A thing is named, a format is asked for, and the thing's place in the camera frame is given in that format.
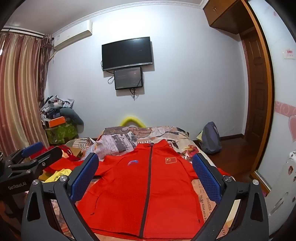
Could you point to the grey blue backpack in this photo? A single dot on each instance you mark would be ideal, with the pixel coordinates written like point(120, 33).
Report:
point(210, 139)

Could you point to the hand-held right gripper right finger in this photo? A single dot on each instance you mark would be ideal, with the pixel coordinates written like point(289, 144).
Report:
point(207, 179)

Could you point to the grey pillow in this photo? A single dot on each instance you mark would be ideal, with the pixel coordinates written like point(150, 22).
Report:
point(74, 115)

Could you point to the yellow foam noodle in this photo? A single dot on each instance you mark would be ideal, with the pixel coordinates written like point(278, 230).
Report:
point(133, 121)

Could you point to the white wardrobe with pink hearts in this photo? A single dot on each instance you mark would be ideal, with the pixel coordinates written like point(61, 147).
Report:
point(283, 139)

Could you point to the striped brown curtain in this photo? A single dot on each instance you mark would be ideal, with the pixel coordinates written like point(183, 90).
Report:
point(19, 92)

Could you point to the small pink wall sticker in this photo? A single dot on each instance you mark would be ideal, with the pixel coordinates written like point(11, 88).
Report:
point(289, 53)

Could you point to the brown wooden overhead cabinet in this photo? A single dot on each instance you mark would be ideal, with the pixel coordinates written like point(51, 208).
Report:
point(222, 12)

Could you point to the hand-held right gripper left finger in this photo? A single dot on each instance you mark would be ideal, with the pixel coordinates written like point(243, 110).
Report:
point(84, 177)

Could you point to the red plush toy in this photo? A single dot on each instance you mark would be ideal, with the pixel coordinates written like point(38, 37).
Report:
point(69, 153)

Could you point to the brown wooden door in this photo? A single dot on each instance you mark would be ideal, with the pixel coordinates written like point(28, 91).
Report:
point(253, 92)

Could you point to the black wall television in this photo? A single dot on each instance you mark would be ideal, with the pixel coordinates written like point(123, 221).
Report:
point(127, 53)

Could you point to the red zip jacket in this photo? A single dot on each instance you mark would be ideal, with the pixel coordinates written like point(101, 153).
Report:
point(124, 197)

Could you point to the printed blanket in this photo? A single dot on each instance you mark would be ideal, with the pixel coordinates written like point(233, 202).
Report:
point(119, 143)

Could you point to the pale yellow bag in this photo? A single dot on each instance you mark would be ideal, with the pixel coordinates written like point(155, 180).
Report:
point(200, 135)

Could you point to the white air conditioner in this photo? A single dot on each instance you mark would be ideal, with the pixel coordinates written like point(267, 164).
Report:
point(72, 34)

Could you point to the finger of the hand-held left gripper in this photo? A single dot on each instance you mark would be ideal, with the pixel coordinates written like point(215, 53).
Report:
point(32, 148)
point(49, 157)

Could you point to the pink bag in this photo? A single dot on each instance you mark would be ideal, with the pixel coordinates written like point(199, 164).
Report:
point(266, 190)

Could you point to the pile of mixed clutter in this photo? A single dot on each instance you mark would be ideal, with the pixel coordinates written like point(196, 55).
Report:
point(52, 105)

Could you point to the orange box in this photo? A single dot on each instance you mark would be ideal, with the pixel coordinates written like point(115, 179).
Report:
point(56, 122)

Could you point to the small black wall monitor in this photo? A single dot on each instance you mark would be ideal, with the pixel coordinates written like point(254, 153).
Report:
point(128, 77)

